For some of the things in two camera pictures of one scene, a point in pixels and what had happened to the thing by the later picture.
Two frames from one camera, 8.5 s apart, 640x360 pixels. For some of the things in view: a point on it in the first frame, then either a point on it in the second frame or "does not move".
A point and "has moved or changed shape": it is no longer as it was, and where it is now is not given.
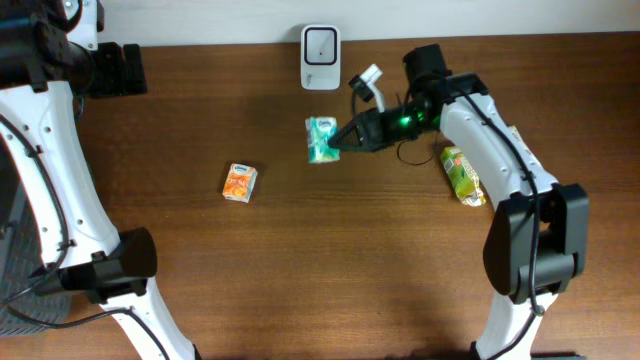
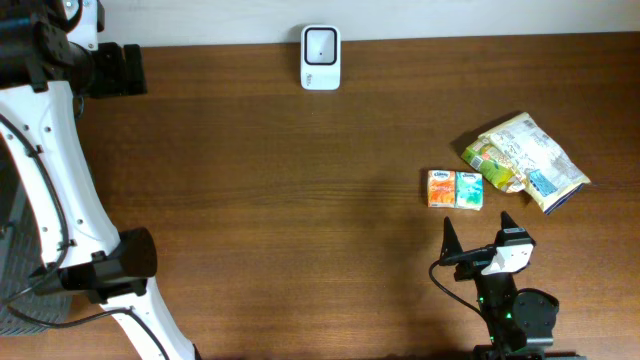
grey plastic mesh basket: (24, 309) does not move
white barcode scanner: (320, 57) does not move
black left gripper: (111, 68) does not move
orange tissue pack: (240, 183) to (441, 188)
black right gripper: (370, 130) to (473, 255)
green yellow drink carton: (462, 176) has moved or changed shape
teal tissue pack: (320, 130) to (469, 190)
